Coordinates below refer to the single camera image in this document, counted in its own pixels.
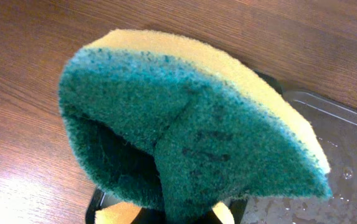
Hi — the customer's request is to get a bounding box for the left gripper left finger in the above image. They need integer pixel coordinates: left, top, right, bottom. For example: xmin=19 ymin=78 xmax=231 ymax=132
xmin=131 ymin=208 xmax=166 ymax=224

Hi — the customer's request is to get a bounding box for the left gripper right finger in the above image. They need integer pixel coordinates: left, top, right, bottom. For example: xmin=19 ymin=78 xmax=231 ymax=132
xmin=202 ymin=210 xmax=222 ymax=224

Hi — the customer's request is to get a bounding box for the green and yellow sponge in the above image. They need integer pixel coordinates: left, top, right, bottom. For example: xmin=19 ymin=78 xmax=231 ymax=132
xmin=59 ymin=30 xmax=331 ymax=223

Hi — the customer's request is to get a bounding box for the dark green water tray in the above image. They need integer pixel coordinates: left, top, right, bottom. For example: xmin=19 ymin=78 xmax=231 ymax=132
xmin=84 ymin=70 xmax=357 ymax=224

